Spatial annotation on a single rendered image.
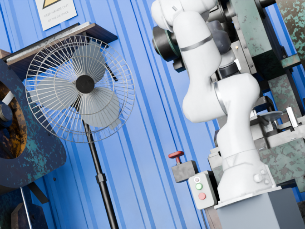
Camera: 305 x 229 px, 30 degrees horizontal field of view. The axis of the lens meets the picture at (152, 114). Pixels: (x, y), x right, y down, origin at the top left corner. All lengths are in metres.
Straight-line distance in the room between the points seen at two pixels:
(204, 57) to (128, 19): 2.47
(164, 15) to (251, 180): 0.58
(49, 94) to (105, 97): 0.29
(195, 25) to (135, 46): 2.39
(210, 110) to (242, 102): 0.10
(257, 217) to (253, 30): 1.09
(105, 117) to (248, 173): 1.43
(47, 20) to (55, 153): 1.29
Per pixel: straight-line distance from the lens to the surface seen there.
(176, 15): 1.81
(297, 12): 2.34
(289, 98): 2.79
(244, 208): 1.72
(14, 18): 4.68
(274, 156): 2.35
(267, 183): 1.75
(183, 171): 2.42
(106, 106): 3.00
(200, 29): 1.76
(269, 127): 2.56
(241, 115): 1.78
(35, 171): 3.33
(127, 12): 4.21
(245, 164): 1.74
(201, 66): 1.77
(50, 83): 3.01
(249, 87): 1.79
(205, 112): 1.81
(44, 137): 3.52
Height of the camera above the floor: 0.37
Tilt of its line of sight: 14 degrees up
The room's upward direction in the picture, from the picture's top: 17 degrees counter-clockwise
